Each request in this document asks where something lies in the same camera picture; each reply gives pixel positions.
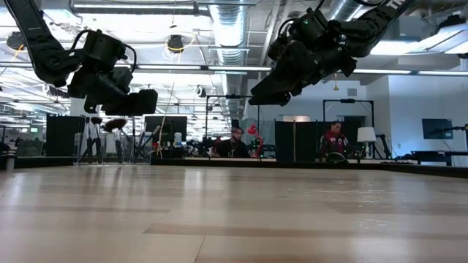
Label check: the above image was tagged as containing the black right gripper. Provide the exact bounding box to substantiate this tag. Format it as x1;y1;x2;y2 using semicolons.
249;41;358;107

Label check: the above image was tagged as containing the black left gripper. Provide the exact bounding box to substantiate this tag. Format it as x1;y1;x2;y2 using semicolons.
67;66;159;118

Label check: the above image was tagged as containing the fan makeup brush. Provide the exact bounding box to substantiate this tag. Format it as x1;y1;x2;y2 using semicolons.
104;118;128;164

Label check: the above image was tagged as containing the slim brush with silver ferrule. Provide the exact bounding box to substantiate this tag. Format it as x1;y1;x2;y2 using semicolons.
132;125;162;162

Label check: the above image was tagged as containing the clear acrylic brush holder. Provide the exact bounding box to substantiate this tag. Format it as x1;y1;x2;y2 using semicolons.
75;131;154;165

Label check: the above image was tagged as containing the wide black partition panel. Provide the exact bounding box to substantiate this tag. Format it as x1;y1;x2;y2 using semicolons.
273;120;339;161

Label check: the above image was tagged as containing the black desk monitor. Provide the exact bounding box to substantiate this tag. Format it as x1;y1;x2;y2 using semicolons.
143;115;188;147

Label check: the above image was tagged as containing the person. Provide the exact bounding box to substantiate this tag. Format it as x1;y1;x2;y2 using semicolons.
215;126;252;159
320;121;350;160

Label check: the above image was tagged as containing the black ceiling device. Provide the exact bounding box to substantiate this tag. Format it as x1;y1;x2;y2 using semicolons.
166;34;186;54
6;31;29;50

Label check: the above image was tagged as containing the white shade table lamp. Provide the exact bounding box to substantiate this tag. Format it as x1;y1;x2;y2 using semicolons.
357;126;378;159

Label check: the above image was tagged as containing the long ceiling light strip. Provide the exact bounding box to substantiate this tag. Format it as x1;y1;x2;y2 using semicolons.
0;62;468;77

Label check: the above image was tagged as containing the large ceiling light panel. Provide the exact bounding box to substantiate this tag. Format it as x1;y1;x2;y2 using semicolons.
369;23;468;56

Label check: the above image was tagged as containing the black side table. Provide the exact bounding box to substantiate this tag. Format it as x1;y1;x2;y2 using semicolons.
394;149;468;165

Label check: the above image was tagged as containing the black portal frame stand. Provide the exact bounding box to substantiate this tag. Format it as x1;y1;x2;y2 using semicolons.
322;98;375;129
204;94;261;158

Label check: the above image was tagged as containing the corrugated silver duct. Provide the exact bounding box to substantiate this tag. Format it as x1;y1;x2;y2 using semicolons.
210;0;252;118

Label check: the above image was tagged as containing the black cable loop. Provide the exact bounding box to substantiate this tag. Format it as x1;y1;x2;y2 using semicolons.
325;151;349;164

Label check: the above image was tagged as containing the small grey post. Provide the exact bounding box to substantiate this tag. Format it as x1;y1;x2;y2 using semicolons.
4;153;18;172

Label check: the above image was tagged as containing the dark wall monitor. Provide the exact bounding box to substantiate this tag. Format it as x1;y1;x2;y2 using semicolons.
421;118;454;140

